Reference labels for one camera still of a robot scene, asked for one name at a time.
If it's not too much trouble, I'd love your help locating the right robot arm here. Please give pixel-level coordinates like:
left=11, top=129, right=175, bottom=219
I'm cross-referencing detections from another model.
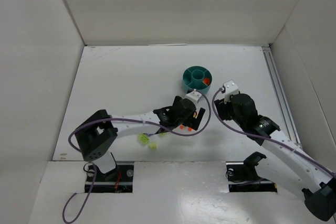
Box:
left=212, top=90, right=335, bottom=221

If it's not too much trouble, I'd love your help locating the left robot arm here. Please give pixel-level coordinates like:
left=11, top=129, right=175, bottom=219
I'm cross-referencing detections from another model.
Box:
left=70, top=91, right=206, bottom=177

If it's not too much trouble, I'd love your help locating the teal divided round container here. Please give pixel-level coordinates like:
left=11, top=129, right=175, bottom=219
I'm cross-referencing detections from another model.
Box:
left=182, top=66, right=213, bottom=94

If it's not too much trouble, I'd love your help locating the pale yellow lego brick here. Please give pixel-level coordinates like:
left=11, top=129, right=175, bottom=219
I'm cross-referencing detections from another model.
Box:
left=149, top=142, right=157, bottom=150

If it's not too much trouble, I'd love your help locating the lime green lego brick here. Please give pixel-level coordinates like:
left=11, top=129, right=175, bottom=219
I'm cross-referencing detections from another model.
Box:
left=138, top=134, right=150, bottom=145

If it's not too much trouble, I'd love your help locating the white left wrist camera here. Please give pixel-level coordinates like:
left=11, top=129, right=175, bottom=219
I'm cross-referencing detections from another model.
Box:
left=184, top=90, right=202, bottom=105

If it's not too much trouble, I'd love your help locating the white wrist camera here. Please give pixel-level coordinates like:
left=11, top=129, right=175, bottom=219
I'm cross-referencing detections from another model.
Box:
left=184, top=90, right=202, bottom=105
left=222, top=80, right=239, bottom=96

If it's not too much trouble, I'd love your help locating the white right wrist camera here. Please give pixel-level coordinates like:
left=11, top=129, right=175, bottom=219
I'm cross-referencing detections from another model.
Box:
left=222, top=80, right=239, bottom=96

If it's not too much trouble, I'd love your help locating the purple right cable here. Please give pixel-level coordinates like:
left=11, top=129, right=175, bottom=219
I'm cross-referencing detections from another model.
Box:
left=212, top=87, right=336, bottom=179

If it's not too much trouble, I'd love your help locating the purple cable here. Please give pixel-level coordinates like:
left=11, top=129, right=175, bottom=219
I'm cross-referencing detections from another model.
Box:
left=212, top=87, right=336, bottom=179
left=62, top=91, right=210, bottom=224

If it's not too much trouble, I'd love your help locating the aluminium rail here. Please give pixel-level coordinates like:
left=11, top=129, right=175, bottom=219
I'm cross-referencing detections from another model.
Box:
left=261, top=46, right=302, bottom=146

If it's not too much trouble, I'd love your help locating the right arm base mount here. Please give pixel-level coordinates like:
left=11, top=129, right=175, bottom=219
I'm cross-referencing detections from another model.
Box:
left=225, top=152, right=278, bottom=193

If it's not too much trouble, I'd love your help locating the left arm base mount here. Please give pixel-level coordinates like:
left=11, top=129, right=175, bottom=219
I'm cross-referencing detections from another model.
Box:
left=91, top=163, right=134, bottom=194

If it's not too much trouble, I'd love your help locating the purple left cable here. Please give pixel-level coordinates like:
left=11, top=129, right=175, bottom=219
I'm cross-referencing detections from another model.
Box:
left=62, top=91, right=210, bottom=224

